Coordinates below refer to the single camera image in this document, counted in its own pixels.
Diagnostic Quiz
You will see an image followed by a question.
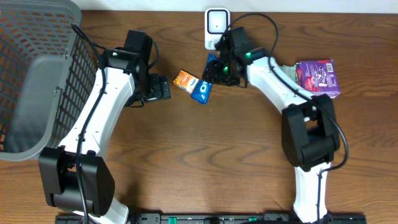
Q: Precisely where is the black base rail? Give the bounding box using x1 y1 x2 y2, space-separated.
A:
55 211 368 224

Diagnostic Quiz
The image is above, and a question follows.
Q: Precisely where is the blue Oreo cookie pack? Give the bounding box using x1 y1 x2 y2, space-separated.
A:
190 54 218 105

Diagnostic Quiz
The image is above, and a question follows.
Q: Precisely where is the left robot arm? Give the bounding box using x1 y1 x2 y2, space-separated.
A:
39 47 171 223

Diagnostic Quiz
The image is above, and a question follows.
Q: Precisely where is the teal wet wipes pack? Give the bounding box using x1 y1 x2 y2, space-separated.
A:
281 65 299 84

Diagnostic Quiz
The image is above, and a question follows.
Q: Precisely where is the grey plastic mesh basket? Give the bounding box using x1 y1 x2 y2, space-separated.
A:
1 1 96 161

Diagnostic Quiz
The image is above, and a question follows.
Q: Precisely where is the orange Kleenex tissue pack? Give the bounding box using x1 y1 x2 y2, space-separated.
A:
173 70 200 93

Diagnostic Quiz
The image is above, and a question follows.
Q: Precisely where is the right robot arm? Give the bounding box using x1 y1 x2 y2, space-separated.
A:
203 48 343 223

